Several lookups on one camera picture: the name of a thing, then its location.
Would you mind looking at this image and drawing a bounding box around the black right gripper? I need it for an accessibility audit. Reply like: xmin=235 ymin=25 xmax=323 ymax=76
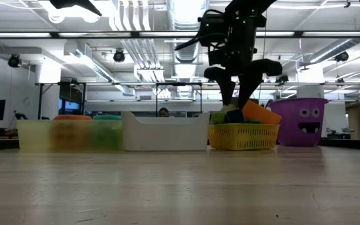
xmin=198 ymin=9 xmax=283 ymax=110

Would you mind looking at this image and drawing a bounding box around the blue toy block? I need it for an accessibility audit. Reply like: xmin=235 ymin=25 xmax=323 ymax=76
xmin=224 ymin=109 xmax=246 ymax=124

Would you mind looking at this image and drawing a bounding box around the orange long toy block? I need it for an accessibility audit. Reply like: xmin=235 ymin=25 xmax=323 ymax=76
xmin=241 ymin=99 xmax=283 ymax=125

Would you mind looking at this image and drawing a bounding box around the green block with hole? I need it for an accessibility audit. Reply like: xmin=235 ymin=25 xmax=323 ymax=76
xmin=210 ymin=112 xmax=228 ymax=125

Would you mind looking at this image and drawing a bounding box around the orange foam die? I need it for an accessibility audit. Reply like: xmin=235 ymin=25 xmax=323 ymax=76
xmin=50 ymin=114 xmax=93 ymax=151

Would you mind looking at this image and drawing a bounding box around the teal foam die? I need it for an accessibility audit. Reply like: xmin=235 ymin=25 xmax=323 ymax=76
xmin=91 ymin=114 xmax=124 ymax=151

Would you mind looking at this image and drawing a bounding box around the yellow mesh basket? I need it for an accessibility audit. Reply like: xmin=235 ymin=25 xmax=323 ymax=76
xmin=207 ymin=122 xmax=281 ymax=151

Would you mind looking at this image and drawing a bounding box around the purple monster face bucket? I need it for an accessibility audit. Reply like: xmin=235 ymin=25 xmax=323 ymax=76
xmin=266 ymin=97 xmax=329 ymax=147

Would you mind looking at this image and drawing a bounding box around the white plastic bin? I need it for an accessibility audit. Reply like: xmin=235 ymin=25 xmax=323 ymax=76
xmin=121 ymin=111 xmax=211 ymax=152

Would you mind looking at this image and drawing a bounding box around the blue lit display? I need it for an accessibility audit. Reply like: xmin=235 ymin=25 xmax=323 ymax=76
xmin=57 ymin=98 xmax=81 ymax=116

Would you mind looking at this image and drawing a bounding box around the yellow translucent plastic bin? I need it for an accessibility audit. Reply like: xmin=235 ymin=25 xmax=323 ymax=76
xmin=16 ymin=119 xmax=124 ymax=153

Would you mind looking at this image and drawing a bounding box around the black background workstation frame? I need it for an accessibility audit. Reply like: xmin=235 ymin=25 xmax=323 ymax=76
xmin=36 ymin=81 xmax=203 ymax=119

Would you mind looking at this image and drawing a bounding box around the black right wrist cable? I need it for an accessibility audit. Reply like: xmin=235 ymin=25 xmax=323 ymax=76
xmin=174 ymin=32 xmax=209 ymax=51

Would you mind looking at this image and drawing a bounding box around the silver ceiling duct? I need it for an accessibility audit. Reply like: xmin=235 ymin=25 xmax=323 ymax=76
xmin=166 ymin=0 xmax=211 ymax=63

